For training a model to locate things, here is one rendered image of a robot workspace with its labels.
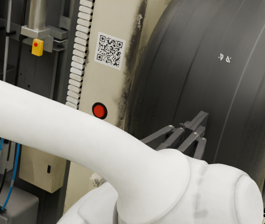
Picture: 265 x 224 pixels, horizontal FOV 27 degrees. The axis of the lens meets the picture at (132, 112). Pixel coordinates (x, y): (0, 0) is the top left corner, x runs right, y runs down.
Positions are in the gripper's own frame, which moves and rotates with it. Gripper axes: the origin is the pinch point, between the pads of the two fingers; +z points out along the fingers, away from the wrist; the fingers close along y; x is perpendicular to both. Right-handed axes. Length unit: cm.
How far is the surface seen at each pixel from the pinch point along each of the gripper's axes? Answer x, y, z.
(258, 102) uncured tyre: -4.9, -8.3, 7.2
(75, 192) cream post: 46, 35, 17
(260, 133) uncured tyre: 0.6, -10.2, 6.5
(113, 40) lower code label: 1.6, 31.8, 23.6
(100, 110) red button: 19.5, 31.9, 20.4
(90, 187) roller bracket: 32.4, 25.4, 7.4
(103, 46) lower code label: 3.9, 34.2, 23.2
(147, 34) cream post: 0.2, 26.0, 29.5
